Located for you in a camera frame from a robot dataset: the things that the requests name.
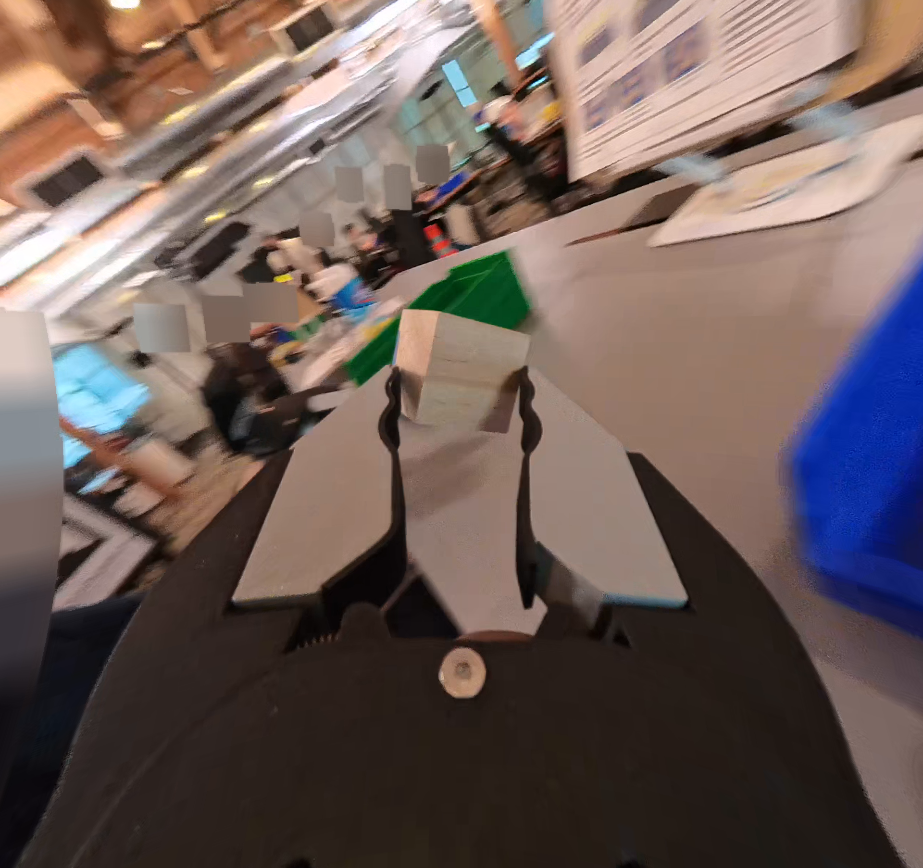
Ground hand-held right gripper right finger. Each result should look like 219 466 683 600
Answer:
514 366 691 613

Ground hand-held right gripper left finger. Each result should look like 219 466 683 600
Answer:
231 366 406 611

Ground wooden cube blue taped face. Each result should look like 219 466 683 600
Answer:
393 309 532 435

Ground green plastic bin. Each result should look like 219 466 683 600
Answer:
345 249 535 387

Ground blue plastic bin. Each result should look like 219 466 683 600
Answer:
782 248 923 638

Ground person's dark clothed leg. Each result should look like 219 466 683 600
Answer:
0 594 145 868

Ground instruction sheet on white stand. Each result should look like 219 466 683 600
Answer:
544 0 923 249

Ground printed instruction sheet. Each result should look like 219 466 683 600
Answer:
548 0 884 184

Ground brown table cable cover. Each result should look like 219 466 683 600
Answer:
626 183 699 233

